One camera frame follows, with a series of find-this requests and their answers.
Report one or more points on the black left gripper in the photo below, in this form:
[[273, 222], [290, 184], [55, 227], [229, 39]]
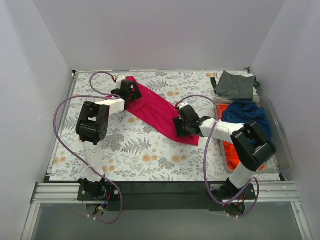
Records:
[[135, 90]]

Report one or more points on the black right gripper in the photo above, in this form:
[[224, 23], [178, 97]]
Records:
[[179, 127]]

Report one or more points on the pink t-shirt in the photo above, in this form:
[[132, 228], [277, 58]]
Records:
[[159, 113]]

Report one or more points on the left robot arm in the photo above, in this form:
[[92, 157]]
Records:
[[92, 128]]

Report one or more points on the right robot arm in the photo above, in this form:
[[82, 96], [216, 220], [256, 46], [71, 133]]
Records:
[[253, 147]]

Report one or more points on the floral patterned table mat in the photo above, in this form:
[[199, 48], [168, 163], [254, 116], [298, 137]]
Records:
[[134, 150]]

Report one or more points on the blue t-shirt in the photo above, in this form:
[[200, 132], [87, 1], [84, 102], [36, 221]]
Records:
[[242, 112]]

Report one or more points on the orange t-shirt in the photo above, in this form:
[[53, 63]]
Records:
[[231, 156]]

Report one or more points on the grey folded t-shirt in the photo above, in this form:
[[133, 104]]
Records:
[[235, 86]]

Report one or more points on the clear plastic bin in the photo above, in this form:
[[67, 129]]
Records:
[[281, 160]]

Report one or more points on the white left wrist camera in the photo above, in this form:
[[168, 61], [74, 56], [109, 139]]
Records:
[[120, 77]]

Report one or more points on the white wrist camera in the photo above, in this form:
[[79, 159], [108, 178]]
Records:
[[120, 77], [181, 105]]

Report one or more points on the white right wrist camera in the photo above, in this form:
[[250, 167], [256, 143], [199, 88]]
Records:
[[181, 105]]

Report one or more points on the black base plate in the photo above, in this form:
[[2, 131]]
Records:
[[114, 200]]

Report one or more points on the aluminium front rail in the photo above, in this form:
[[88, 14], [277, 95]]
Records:
[[269, 191]]

